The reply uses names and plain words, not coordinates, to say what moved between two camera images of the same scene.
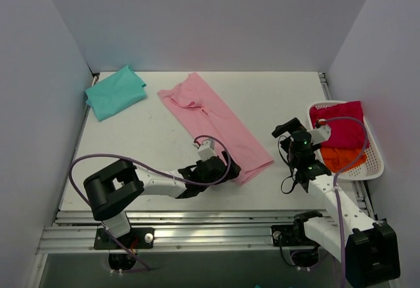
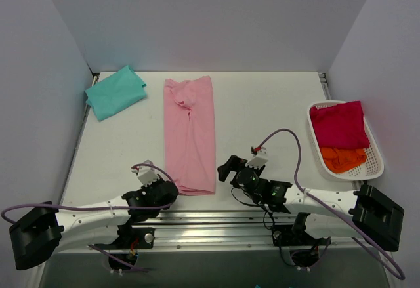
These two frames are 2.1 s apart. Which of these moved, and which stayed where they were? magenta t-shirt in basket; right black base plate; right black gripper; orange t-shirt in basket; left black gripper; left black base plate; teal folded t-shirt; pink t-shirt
Moved: right black gripper; left black gripper; pink t-shirt
Stayed: right black base plate; orange t-shirt in basket; left black base plate; teal folded t-shirt; magenta t-shirt in basket
